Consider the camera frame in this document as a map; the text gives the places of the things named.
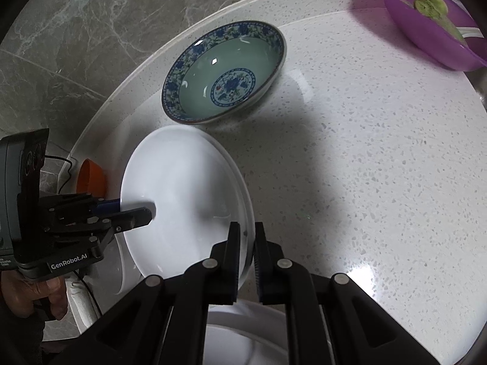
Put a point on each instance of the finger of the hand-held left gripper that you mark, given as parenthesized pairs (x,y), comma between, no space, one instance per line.
(108,207)
(133,217)

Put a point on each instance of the blue patterned ceramic bowl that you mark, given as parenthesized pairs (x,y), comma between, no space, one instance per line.
(228,61)

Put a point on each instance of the person's left hand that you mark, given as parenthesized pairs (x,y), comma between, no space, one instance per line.
(30,292)

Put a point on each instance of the white plastic spoon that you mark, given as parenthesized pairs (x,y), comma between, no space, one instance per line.
(471,32)

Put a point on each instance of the green vegetable stalk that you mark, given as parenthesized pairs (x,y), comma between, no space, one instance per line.
(430,5)

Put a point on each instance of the large white plate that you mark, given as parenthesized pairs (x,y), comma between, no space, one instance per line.
(243,334)

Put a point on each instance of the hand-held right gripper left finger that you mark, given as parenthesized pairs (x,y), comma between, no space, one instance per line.
(234,262)

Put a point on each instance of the person's left forearm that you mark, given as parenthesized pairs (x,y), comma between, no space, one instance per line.
(19,336)

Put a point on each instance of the purple plastic bowl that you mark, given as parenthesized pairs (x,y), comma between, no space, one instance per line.
(418,34)

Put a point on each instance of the orange plastic bowl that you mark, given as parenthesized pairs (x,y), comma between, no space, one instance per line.
(89,178)

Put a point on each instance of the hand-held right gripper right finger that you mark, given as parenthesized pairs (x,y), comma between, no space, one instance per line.
(260,262)

